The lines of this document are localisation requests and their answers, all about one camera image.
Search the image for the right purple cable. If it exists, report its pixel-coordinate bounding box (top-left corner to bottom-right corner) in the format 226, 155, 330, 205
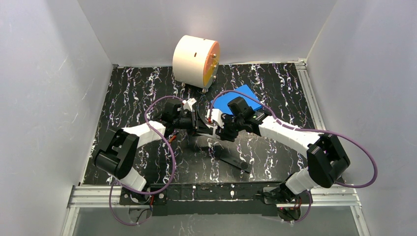
206, 90, 379, 224

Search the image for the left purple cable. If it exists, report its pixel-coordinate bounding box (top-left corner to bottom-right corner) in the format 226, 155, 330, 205
108, 95, 185, 226

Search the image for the black remote control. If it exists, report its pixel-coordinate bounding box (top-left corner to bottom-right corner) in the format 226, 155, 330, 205
219, 153, 253, 173

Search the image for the white cylinder orange face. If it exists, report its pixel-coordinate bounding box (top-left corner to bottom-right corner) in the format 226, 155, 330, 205
173, 35, 221, 93

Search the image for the blue foam pad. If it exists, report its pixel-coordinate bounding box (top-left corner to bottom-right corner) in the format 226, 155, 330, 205
210, 85, 264, 116

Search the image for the aluminium frame rail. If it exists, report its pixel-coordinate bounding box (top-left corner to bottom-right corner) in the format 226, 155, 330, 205
295, 59, 369, 236

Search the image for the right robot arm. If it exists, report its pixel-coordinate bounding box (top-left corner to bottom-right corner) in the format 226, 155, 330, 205
207, 96, 350, 201

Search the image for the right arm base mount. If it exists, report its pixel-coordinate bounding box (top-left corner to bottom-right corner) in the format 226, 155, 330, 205
258, 186, 310, 205

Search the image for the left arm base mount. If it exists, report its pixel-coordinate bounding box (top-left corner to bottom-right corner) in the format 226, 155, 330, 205
119, 187, 168, 206

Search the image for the white remote control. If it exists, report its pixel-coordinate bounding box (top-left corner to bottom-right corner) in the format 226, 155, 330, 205
194, 128, 217, 139

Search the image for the purple cable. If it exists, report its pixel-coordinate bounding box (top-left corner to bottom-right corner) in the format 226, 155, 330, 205
108, 95, 185, 226
206, 90, 379, 224

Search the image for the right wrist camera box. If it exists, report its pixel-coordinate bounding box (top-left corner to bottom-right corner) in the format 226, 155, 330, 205
206, 109, 224, 128

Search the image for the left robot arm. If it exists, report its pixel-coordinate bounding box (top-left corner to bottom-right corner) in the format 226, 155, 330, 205
92, 96, 198, 195

